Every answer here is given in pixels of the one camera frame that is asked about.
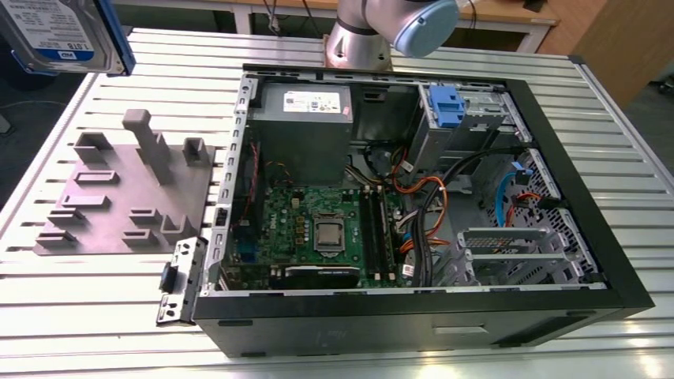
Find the hard disk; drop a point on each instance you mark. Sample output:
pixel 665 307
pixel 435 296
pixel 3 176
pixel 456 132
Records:
pixel 57 35

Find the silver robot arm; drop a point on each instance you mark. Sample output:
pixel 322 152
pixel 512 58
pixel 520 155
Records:
pixel 363 43

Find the green motherboard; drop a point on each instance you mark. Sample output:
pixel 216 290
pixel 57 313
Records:
pixel 342 197

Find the silver CPU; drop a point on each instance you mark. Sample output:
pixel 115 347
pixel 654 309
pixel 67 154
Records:
pixel 328 233

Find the grey power supply unit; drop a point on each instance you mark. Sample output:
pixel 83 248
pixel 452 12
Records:
pixel 300 150

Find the black RAM slot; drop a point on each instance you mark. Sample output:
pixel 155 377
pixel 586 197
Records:
pixel 386 237
pixel 371 237

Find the CPU socket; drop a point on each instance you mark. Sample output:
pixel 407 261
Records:
pixel 330 252

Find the black graphics card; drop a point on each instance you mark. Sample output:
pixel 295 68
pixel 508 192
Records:
pixel 315 276

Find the grey metal drive cage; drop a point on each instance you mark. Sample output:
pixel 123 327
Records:
pixel 452 138

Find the black PC case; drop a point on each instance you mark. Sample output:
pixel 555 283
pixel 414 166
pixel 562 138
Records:
pixel 368 327

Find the grey parts rack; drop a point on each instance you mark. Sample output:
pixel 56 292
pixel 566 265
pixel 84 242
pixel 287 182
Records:
pixel 116 197

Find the blue plastic drive bracket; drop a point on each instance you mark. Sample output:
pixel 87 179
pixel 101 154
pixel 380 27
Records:
pixel 446 102

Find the square brown base plate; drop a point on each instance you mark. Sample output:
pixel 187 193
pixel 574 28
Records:
pixel 332 63

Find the metal card retention bracket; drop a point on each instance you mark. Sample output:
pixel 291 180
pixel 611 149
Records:
pixel 184 252

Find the wooden desk white frame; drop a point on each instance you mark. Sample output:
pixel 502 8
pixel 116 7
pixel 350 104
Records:
pixel 500 16

